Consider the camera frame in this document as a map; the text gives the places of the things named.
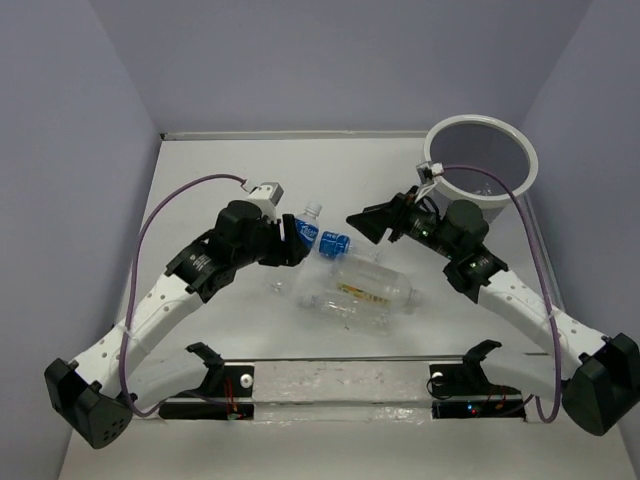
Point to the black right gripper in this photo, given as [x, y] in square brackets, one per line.
[374, 220]

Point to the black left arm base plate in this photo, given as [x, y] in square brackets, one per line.
[224, 395]

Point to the blue label bottle sideways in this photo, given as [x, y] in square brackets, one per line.
[332, 245]

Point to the large clear yellow label bottle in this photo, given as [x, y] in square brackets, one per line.
[374, 284]

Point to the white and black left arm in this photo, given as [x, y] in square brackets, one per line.
[90, 392]

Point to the grey bin white rim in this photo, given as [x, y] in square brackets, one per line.
[494, 150]

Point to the clear unlabelled plastic bottle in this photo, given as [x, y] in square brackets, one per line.
[483, 189]

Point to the clear crushed bottle white cap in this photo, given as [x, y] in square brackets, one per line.
[347, 312]

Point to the blue label Chinese text bottle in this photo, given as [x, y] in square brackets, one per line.
[282, 280]

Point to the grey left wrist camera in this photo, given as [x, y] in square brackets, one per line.
[266, 196]

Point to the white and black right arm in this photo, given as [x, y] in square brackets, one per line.
[603, 372]

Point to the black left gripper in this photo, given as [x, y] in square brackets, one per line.
[288, 252]

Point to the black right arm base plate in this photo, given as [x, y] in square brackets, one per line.
[457, 397]

